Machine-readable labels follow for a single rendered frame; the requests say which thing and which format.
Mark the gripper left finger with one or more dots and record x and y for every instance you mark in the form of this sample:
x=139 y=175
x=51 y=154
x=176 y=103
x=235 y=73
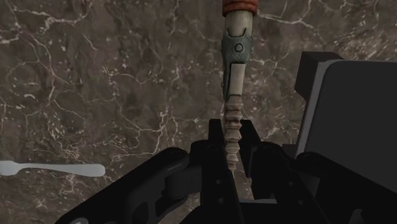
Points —
x=214 y=173

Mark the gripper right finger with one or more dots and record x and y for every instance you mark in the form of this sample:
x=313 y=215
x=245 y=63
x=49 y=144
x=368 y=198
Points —
x=273 y=173

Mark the beige staff with teal fitting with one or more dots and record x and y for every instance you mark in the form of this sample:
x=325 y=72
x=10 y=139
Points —
x=237 y=77

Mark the dark grey box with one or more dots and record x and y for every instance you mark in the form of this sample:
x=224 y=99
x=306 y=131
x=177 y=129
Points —
x=353 y=118

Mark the white plastic spoon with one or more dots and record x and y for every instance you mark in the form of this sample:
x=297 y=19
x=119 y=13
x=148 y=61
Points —
x=62 y=169

